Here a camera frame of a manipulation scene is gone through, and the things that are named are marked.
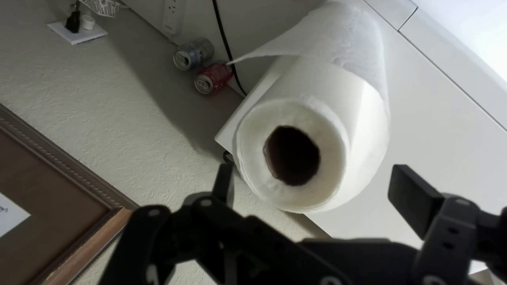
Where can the white wall socket plate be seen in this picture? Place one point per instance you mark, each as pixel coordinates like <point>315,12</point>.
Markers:
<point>81,35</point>

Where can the white round plug-in adapter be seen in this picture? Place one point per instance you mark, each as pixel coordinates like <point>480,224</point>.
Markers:
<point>88,22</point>

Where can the patterned crumpled wrapper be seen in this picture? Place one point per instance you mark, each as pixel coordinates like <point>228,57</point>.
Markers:
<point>101,6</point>

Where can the blue and silver drink can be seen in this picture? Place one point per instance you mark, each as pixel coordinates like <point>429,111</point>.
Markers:
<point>193,54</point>

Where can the white tissue roll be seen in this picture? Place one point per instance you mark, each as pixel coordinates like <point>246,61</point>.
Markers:
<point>336,118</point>

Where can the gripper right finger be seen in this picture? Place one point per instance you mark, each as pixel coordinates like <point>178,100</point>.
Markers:
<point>451,233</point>

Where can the red drink can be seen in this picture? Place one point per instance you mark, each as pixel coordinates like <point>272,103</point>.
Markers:
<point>213,78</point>

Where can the brown picture frame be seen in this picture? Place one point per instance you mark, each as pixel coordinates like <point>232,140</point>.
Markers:
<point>51,206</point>

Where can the white power strip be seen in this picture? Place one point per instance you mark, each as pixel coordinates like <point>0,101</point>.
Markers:
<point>172,18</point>

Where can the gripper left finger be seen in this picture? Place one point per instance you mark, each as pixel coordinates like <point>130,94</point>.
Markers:
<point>222,237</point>

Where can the black plug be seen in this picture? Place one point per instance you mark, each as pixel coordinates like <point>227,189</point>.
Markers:
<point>73,20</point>

